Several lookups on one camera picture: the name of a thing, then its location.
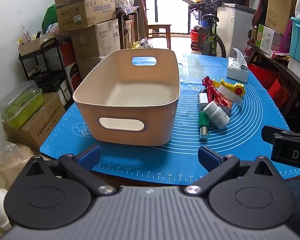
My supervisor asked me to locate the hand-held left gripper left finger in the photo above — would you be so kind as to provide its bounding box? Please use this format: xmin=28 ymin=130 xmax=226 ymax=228
xmin=25 ymin=144 xmax=117 ymax=196

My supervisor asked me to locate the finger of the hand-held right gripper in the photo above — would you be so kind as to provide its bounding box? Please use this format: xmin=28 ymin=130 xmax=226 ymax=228
xmin=261 ymin=125 xmax=290 ymax=144

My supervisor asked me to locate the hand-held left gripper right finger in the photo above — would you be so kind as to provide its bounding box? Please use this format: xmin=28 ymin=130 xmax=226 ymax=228
xmin=184 ymin=145 xmax=274 ymax=196

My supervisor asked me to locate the green bottle with silver cap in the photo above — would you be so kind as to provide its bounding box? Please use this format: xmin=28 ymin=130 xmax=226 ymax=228
xmin=198 ymin=110 xmax=210 ymax=141

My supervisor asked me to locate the white pill bottle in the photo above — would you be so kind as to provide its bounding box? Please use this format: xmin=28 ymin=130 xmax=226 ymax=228
xmin=203 ymin=101 xmax=230 ymax=130

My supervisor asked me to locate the yellow toy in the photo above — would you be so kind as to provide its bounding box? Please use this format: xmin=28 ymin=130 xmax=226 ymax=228
xmin=212 ymin=78 xmax=246 ymax=98

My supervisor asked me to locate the red toy figure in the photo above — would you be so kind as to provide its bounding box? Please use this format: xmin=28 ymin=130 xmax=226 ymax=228
xmin=202 ymin=76 xmax=232 ymax=108

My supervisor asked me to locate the beige plastic storage bin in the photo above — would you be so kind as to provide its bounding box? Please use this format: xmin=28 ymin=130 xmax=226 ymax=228
xmin=73 ymin=49 xmax=180 ymax=147

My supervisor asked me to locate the blue silicone baking mat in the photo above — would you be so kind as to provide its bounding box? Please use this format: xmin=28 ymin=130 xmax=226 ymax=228
xmin=39 ymin=53 xmax=300 ymax=185

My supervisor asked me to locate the white grey small bottle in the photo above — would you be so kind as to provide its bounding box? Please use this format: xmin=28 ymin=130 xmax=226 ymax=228
xmin=198 ymin=89 xmax=210 ymax=111

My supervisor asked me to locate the printed brown cardboard box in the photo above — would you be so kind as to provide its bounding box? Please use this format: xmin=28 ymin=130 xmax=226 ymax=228
xmin=2 ymin=92 xmax=67 ymax=151

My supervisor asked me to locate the dark wooden shelf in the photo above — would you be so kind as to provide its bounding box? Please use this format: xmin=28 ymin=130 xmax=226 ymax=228
xmin=246 ymin=41 xmax=300 ymax=131

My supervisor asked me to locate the white tissue pack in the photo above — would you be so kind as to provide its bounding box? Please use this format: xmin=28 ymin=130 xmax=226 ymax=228
xmin=226 ymin=47 xmax=249 ymax=83

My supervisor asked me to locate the clear bag of grain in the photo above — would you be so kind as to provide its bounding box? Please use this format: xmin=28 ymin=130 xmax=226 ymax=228
xmin=0 ymin=141 xmax=42 ymax=191

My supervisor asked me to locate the green container with clear lid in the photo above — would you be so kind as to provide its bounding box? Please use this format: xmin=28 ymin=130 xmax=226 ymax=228
xmin=0 ymin=80 xmax=44 ymax=129

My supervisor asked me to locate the red black appliance box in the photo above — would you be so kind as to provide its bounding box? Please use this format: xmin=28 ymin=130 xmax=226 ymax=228
xmin=61 ymin=42 xmax=83 ymax=91

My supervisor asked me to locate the green white carton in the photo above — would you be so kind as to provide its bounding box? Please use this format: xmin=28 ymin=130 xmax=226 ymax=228
xmin=255 ymin=24 xmax=278 ymax=56

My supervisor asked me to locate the black utility cart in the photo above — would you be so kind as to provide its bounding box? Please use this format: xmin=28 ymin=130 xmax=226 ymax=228
xmin=18 ymin=37 xmax=77 ymax=93

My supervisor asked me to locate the green black bicycle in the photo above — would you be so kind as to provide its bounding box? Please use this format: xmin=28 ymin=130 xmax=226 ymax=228
xmin=182 ymin=0 xmax=227 ymax=58

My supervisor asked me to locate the white chest freezer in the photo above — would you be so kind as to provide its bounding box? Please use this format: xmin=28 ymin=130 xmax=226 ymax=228
xmin=217 ymin=3 xmax=257 ymax=58

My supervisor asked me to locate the red plastic bucket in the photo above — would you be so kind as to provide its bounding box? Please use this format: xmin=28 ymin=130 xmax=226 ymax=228
xmin=190 ymin=26 xmax=208 ymax=53

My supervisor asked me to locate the large brown cardboard box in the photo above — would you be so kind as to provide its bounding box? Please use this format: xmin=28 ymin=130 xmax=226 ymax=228
xmin=71 ymin=18 xmax=122 ymax=61

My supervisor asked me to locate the cardboard box with bottles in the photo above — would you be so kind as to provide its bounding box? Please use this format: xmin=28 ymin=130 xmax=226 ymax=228
xmin=18 ymin=31 xmax=56 ymax=57

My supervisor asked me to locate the tall flat cardboard box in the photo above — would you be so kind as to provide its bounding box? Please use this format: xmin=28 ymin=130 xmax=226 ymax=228
xmin=265 ymin=0 xmax=300 ymax=34

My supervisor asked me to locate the white plastic bag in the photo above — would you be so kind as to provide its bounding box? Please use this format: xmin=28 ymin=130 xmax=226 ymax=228
xmin=137 ymin=38 xmax=154 ymax=49

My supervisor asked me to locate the wooden chair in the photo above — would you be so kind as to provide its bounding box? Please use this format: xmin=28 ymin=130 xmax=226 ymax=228
xmin=139 ymin=0 xmax=172 ymax=50

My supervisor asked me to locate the open cardboard box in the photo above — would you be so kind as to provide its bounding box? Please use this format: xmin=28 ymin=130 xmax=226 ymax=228
xmin=53 ymin=0 xmax=117 ymax=33

